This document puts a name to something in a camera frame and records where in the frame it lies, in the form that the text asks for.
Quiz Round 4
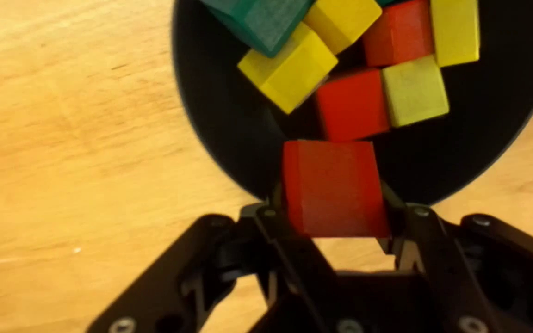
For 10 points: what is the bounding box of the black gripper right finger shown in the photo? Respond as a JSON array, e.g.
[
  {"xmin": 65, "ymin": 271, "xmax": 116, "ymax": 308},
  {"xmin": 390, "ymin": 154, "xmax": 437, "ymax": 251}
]
[{"xmin": 381, "ymin": 184, "xmax": 533, "ymax": 333}]

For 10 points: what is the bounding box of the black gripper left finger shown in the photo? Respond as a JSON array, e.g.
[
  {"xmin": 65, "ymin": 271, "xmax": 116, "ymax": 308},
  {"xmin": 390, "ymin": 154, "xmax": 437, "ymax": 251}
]
[{"xmin": 87, "ymin": 184, "xmax": 342, "ymax": 333}]

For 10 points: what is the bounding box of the red wooden cube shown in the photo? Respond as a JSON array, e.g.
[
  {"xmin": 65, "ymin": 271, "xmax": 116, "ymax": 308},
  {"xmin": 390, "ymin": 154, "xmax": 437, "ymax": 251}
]
[{"xmin": 281, "ymin": 140, "xmax": 392, "ymax": 241}]

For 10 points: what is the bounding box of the black bowl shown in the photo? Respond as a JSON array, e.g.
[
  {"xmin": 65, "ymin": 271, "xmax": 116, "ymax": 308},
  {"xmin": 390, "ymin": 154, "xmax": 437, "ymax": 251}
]
[{"xmin": 170, "ymin": 0, "xmax": 533, "ymax": 208}]

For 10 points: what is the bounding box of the red wooden block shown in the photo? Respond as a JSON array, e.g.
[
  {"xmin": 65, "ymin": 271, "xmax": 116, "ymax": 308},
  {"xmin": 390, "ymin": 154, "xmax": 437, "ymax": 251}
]
[
  {"xmin": 313, "ymin": 69, "xmax": 392, "ymax": 143},
  {"xmin": 361, "ymin": 0, "xmax": 437, "ymax": 69}
]

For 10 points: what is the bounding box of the large yellow wooden block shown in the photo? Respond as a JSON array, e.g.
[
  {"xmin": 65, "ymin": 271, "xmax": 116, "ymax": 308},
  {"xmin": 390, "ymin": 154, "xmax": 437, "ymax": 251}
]
[{"xmin": 235, "ymin": 23, "xmax": 340, "ymax": 117}]

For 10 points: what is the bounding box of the large green wooden block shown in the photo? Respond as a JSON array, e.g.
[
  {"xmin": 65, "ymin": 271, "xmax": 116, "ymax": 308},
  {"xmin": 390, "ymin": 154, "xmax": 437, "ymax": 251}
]
[{"xmin": 200, "ymin": 0, "xmax": 314, "ymax": 60}]

